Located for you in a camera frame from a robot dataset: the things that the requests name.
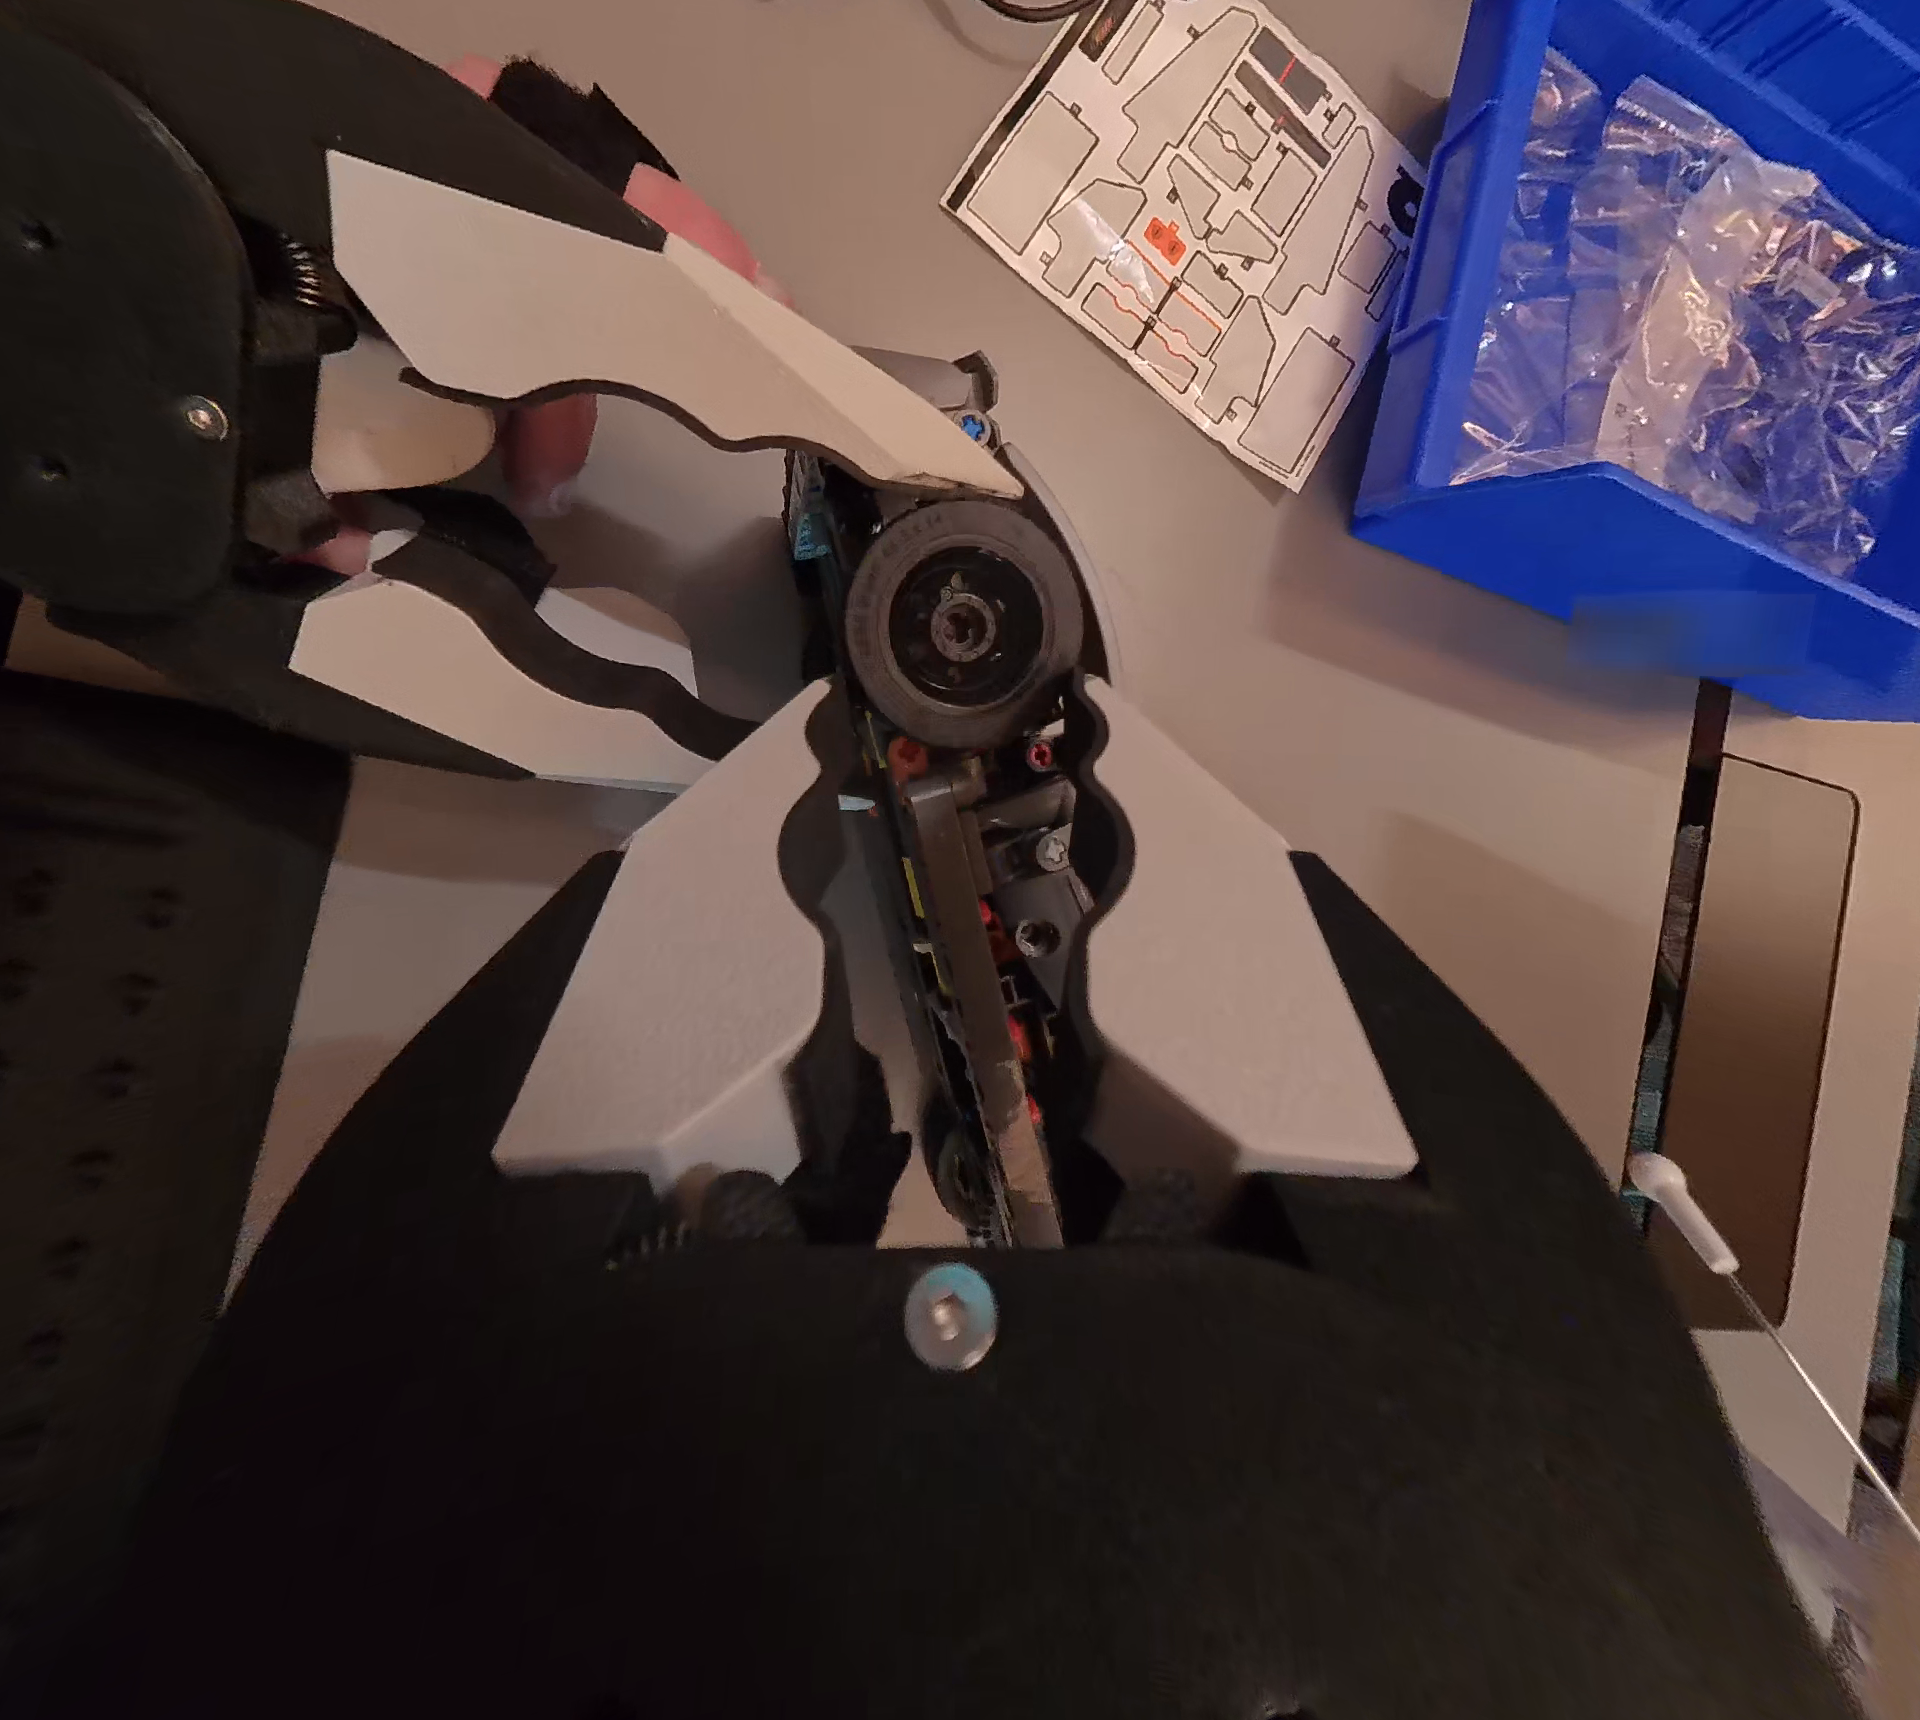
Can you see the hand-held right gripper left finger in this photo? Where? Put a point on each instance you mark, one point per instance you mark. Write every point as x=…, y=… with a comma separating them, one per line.
x=676, y=1001

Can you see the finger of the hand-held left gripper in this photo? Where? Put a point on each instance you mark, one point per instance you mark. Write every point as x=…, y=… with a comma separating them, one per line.
x=436, y=686
x=527, y=280

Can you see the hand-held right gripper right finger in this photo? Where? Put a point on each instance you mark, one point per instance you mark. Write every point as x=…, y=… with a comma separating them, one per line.
x=1245, y=1001

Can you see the partly built lego car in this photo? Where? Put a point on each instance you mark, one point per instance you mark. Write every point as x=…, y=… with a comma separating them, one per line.
x=954, y=880

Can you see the black lego wheel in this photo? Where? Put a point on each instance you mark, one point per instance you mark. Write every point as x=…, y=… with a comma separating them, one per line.
x=961, y=626

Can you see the person's left hand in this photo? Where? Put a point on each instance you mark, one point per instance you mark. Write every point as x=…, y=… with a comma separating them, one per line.
x=556, y=444

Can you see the black perforated office chair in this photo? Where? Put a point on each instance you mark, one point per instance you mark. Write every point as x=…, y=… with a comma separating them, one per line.
x=121, y=1001

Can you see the blue plastic bin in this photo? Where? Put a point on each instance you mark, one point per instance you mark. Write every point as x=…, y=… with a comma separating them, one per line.
x=1501, y=550

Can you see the white sticker sheet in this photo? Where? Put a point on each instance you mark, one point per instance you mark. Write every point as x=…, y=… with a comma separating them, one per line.
x=1201, y=250

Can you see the white book stand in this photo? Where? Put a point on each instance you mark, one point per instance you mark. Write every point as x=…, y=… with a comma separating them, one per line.
x=1772, y=1464

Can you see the clear plastic bags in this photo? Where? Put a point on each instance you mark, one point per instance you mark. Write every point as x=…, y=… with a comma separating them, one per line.
x=1696, y=324

